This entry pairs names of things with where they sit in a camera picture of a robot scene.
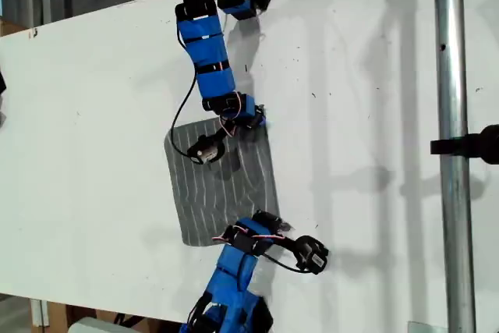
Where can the grey white-striped towel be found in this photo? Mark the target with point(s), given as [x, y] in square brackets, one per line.
[202, 200]

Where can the white plastic object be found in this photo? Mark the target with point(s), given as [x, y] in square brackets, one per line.
[93, 326]

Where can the black clamp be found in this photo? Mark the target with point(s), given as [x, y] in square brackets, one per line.
[468, 146]

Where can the brown cardboard box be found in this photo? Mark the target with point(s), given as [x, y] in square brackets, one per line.
[9, 28]
[58, 315]

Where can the grey metal table leg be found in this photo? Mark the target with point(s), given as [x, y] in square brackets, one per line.
[39, 312]

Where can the black object at table edge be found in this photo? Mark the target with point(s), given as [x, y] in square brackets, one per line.
[2, 83]

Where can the black camera stalk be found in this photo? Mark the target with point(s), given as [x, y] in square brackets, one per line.
[286, 243]
[224, 132]

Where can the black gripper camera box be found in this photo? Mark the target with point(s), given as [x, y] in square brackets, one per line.
[206, 150]
[312, 255]

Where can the steel post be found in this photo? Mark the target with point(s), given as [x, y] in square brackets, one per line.
[452, 75]

